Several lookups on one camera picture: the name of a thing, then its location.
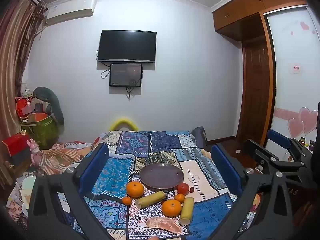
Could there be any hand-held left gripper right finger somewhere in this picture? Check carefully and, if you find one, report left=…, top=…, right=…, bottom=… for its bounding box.
left=211, top=143, right=295, bottom=240

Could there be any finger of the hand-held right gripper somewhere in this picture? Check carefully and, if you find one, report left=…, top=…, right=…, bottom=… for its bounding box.
left=243, top=139, right=309, bottom=180
left=266, top=129, right=312, bottom=162

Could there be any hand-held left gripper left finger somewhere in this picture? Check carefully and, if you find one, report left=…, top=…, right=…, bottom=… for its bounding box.
left=27, top=143, right=130, bottom=240

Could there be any large orange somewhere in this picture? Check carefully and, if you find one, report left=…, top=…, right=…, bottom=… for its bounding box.
left=161, top=199, right=182, bottom=217
left=126, top=181, right=145, bottom=198

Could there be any red tomato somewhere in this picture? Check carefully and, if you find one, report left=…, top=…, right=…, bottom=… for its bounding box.
left=177, top=182, right=190, bottom=195

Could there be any sugarcane piece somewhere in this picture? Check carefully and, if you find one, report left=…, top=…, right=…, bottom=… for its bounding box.
left=178, top=197, right=195, bottom=225
left=135, top=191, right=167, bottom=209

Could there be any dark round plate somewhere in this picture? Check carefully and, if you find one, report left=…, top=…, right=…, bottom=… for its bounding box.
left=139, top=163, right=184, bottom=189

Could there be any peeled pomelo segment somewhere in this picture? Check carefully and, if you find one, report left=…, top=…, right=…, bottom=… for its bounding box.
left=146, top=217, right=182, bottom=235

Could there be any orange striped blanket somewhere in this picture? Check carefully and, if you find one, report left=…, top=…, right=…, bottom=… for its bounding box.
left=32, top=141, right=101, bottom=176

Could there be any grey chair back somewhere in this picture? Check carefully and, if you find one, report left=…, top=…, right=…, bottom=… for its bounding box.
left=190, top=127, right=208, bottom=151

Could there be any pink toy figure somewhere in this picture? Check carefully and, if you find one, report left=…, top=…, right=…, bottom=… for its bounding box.
left=26, top=139, right=43, bottom=167

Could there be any green cardboard box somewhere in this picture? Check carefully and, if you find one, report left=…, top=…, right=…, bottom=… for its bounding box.
left=21, top=115, right=60, bottom=149

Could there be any blue patchwork tablecloth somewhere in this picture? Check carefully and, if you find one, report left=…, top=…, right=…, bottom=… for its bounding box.
left=57, top=130, right=258, bottom=240

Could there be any pale green round plate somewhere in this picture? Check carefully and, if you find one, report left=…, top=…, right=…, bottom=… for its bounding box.
left=21, top=176, right=38, bottom=193

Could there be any grey plush toy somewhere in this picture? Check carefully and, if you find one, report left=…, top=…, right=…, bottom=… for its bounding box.
left=32, top=87, right=65, bottom=125

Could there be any red box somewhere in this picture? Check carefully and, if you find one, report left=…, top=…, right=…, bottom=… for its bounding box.
left=2, top=133, right=32, bottom=156

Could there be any pile of red bags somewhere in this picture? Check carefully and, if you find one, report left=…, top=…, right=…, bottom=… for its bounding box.
left=15, top=96, right=48, bottom=120

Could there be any wooden overhead cabinet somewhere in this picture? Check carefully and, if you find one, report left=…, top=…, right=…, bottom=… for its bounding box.
left=212, top=0, right=308, bottom=41

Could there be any striped brown curtain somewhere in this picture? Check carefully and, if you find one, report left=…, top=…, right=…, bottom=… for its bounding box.
left=0, top=0, right=48, bottom=183

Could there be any white air conditioner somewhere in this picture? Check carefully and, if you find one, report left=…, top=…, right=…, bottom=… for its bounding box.
left=45, top=0, right=97, bottom=26

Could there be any yellow ring cushion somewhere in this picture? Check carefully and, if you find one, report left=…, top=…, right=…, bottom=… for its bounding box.
left=109, top=117, right=139, bottom=132

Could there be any black monitor cable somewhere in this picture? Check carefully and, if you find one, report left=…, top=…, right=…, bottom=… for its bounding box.
left=126, top=78, right=142, bottom=98

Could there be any small wall monitor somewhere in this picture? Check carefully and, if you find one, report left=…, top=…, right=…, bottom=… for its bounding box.
left=109, top=63, right=143, bottom=87

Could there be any wall television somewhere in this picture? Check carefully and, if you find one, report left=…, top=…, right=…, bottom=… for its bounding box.
left=97, top=29, right=157, bottom=63

